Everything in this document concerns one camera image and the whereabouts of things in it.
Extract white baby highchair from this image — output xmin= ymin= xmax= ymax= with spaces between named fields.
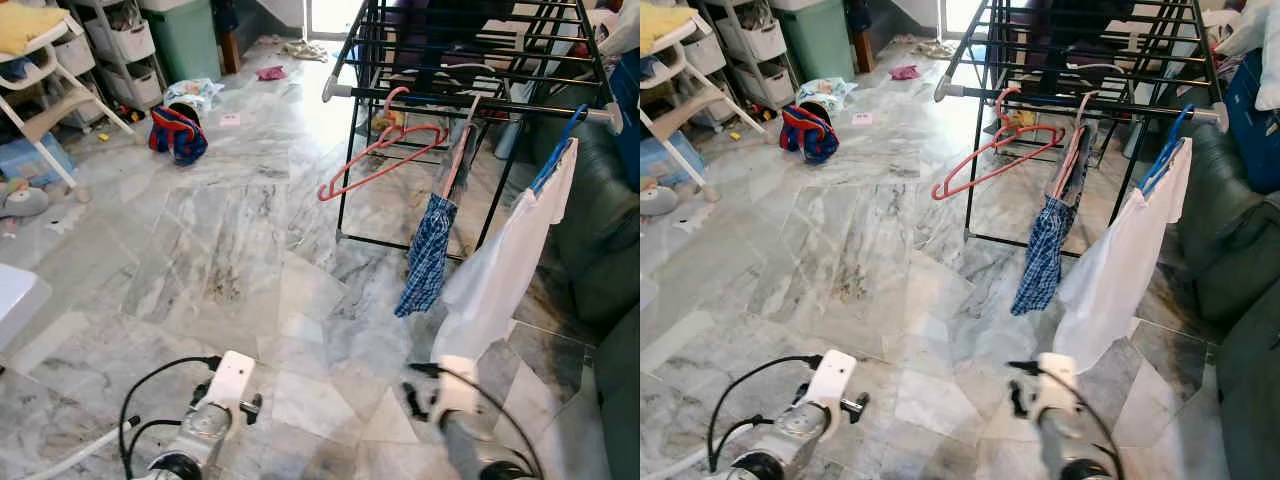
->
xmin=0 ymin=0 xmax=136 ymax=191
xmin=640 ymin=0 xmax=771 ymax=201

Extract red and navy backpack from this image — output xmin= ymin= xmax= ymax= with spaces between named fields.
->
xmin=780 ymin=103 xmax=841 ymax=166
xmin=150 ymin=103 xmax=209 ymax=166

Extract yellow seat cushion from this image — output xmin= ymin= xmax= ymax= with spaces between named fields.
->
xmin=0 ymin=0 xmax=71 ymax=56
xmin=640 ymin=0 xmax=706 ymax=56

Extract grey storage drawers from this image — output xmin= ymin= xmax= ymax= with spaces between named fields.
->
xmin=70 ymin=0 xmax=161 ymax=111
xmin=705 ymin=0 xmax=796 ymax=111

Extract grey stuffed toy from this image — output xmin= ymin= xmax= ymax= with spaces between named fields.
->
xmin=640 ymin=180 xmax=681 ymax=219
xmin=0 ymin=178 xmax=51 ymax=219

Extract pale pink hanger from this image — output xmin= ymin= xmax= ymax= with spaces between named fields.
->
xmin=440 ymin=92 xmax=486 ymax=201
xmin=1050 ymin=92 xmax=1099 ymax=201

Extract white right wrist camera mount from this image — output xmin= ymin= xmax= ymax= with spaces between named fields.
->
xmin=432 ymin=355 xmax=482 ymax=417
xmin=1035 ymin=352 xmax=1080 ymax=416

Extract blue hanger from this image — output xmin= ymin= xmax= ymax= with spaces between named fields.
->
xmin=530 ymin=103 xmax=591 ymax=193
xmin=1140 ymin=103 xmax=1196 ymax=196

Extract blue plaid shirt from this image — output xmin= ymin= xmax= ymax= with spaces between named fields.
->
xmin=395 ymin=120 xmax=481 ymax=319
xmin=1010 ymin=120 xmax=1096 ymax=319

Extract printed white plastic pack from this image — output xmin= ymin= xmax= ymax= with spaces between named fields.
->
xmin=797 ymin=78 xmax=859 ymax=116
xmin=163 ymin=78 xmax=226 ymax=116

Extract blue storage bag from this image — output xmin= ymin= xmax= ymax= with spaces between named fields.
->
xmin=1225 ymin=50 xmax=1280 ymax=196
xmin=608 ymin=50 xmax=641 ymax=191

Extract light blue box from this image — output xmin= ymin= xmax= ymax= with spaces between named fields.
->
xmin=640 ymin=135 xmax=706 ymax=191
xmin=0 ymin=135 xmax=76 ymax=191

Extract red plastic hanger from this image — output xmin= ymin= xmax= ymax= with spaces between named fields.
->
xmin=318 ymin=87 xmax=451 ymax=203
xmin=932 ymin=87 xmax=1066 ymax=203

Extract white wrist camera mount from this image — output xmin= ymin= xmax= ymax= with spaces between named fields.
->
xmin=432 ymin=355 xmax=482 ymax=417
xmin=205 ymin=350 xmax=258 ymax=426
xmin=1035 ymin=352 xmax=1080 ymax=416
xmin=812 ymin=349 xmax=860 ymax=426

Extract dark green sofa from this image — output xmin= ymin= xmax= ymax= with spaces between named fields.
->
xmin=1175 ymin=120 xmax=1280 ymax=480
xmin=530 ymin=100 xmax=641 ymax=480

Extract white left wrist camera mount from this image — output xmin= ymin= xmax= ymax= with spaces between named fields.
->
xmin=812 ymin=349 xmax=860 ymax=426
xmin=205 ymin=350 xmax=258 ymax=426

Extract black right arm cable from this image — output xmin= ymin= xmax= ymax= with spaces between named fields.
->
xmin=407 ymin=361 xmax=546 ymax=478
xmin=1005 ymin=359 xmax=1126 ymax=478

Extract black metal drying rack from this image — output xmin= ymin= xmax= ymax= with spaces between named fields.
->
xmin=322 ymin=0 xmax=626 ymax=263
xmin=935 ymin=0 xmax=1231 ymax=263

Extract green bin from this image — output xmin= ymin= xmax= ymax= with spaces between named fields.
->
xmin=140 ymin=0 xmax=223 ymax=86
xmin=775 ymin=0 xmax=856 ymax=86

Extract white shirt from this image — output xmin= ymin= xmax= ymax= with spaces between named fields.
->
xmin=1052 ymin=138 xmax=1194 ymax=373
xmin=432 ymin=140 xmax=579 ymax=361

